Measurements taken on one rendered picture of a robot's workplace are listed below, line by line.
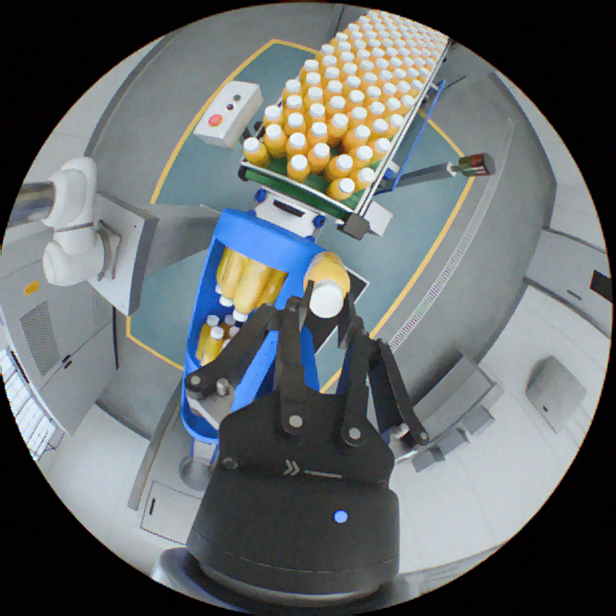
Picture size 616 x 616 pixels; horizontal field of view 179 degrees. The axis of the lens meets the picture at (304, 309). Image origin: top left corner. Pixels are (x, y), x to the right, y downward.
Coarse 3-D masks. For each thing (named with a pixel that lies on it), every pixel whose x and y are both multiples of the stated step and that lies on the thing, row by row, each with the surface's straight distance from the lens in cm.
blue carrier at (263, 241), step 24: (240, 216) 40; (216, 240) 54; (240, 240) 39; (264, 240) 37; (288, 240) 37; (216, 264) 60; (288, 264) 38; (288, 288) 41; (192, 312) 60; (216, 312) 72; (192, 336) 70; (192, 360) 60; (264, 360) 54; (240, 384) 58; (192, 432) 94; (216, 432) 99
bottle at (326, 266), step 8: (320, 256) 33; (328, 256) 32; (336, 256) 36; (312, 264) 30; (320, 264) 27; (328, 264) 26; (336, 264) 27; (312, 272) 26; (320, 272) 25; (328, 272) 25; (336, 272) 25; (344, 272) 27; (304, 280) 27; (320, 280) 24; (328, 280) 24; (336, 280) 24; (344, 280) 25; (304, 288) 26; (344, 288) 25; (344, 296) 25
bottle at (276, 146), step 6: (282, 132) 61; (264, 138) 62; (270, 138) 59; (276, 138) 59; (282, 138) 60; (270, 144) 61; (276, 144) 61; (282, 144) 62; (270, 150) 66; (276, 150) 65; (282, 150) 66; (270, 156) 73; (276, 156) 70; (282, 156) 71
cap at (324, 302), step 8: (320, 288) 22; (328, 288) 22; (336, 288) 22; (312, 296) 22; (320, 296) 22; (328, 296) 22; (336, 296) 22; (312, 304) 22; (320, 304) 22; (328, 304) 22; (336, 304) 22; (320, 312) 23; (328, 312) 23; (336, 312) 23
